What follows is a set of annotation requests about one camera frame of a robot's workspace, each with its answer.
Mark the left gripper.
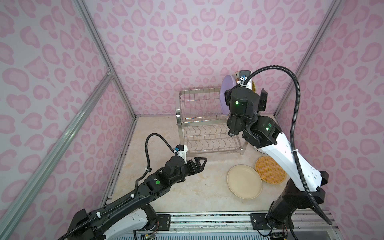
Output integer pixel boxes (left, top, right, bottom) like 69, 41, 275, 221
170, 156, 208, 187

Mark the yellow woven plate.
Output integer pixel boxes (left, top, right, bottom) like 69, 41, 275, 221
252, 81, 256, 93

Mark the purple shell-shaped plate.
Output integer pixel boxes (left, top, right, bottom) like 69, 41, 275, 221
219, 75, 237, 115

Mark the cream plain plate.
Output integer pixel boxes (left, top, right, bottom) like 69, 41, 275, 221
227, 165, 263, 200

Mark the orange woven plate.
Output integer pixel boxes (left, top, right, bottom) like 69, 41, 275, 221
255, 156, 287, 185

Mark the white star cartoon plate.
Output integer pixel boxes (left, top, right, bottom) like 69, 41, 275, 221
232, 71, 246, 84

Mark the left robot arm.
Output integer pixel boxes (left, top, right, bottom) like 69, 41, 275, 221
60, 156, 208, 240

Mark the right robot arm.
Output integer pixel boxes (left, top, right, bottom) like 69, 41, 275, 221
224, 86, 331, 228

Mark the steel two-tier dish rack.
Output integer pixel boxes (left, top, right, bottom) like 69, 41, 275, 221
175, 87, 247, 155

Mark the white plate orange sunburst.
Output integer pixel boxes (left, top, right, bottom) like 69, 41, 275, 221
252, 146, 267, 155

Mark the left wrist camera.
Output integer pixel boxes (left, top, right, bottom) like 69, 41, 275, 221
174, 145, 188, 164

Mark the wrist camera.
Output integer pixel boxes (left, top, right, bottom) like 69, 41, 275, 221
234, 70, 254, 91
174, 145, 188, 164

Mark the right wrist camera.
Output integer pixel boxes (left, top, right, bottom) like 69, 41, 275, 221
234, 70, 254, 91

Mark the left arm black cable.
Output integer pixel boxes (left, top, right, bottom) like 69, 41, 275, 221
134, 132, 176, 193

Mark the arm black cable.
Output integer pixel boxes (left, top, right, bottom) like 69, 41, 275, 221
134, 132, 176, 193
242, 65, 333, 226

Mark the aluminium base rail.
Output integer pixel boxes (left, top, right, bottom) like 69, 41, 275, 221
80, 196, 343, 240

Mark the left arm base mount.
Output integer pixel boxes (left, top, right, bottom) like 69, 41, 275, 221
143, 205, 171, 232

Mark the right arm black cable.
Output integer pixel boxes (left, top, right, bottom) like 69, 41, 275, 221
242, 65, 333, 226

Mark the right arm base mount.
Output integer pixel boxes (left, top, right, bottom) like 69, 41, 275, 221
250, 213, 294, 233

